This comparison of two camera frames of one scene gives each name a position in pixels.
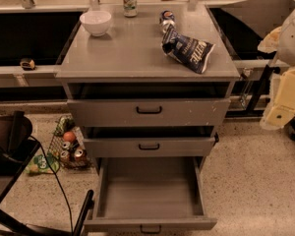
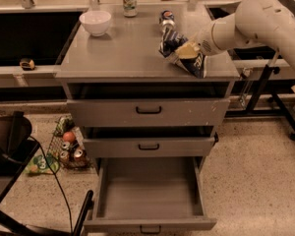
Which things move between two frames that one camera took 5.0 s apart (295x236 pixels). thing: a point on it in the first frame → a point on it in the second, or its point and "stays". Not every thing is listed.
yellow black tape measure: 28,64 stays
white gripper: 293,39 → 204,41
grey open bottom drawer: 149,193 stays
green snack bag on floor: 39,164 stays
